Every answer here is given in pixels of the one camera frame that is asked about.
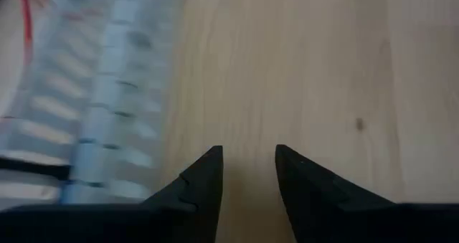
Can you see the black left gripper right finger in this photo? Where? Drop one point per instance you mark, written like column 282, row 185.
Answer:
column 305, row 193

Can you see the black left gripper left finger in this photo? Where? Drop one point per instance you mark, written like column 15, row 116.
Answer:
column 204, row 185

